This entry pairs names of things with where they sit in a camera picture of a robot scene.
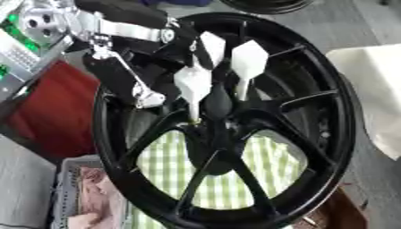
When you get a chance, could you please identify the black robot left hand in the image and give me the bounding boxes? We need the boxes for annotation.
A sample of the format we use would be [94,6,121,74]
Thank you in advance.
[70,0,217,110]

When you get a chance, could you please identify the black spoked wheel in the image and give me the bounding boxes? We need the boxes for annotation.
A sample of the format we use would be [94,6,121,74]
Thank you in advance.
[90,12,365,229]

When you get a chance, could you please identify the red fabric bag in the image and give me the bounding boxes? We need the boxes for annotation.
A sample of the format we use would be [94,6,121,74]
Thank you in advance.
[3,59,102,160]

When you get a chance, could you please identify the black round tyre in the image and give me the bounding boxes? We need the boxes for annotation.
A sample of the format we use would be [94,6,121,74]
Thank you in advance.
[218,0,317,15]

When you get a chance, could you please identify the grey plastic basket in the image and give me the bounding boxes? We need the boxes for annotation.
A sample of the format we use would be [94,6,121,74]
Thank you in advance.
[50,155,132,229]

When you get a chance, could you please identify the pink cloth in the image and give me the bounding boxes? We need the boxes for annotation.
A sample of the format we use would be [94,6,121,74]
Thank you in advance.
[65,165,131,229]

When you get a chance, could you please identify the white cloth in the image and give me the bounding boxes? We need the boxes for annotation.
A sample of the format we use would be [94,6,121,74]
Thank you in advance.
[324,43,401,161]

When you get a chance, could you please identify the brown cardboard box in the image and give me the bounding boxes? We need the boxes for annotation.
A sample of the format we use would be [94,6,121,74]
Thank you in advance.
[294,187,371,229]

